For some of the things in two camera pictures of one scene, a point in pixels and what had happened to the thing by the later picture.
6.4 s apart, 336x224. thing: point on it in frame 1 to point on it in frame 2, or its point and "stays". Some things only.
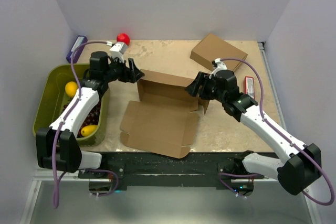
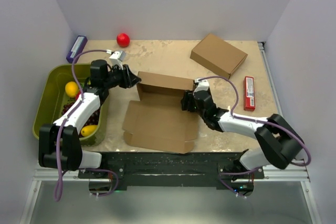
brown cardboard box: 165,120 stays
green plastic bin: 52,99 stays
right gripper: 202,79 to 187,97
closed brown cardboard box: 210,48 stays
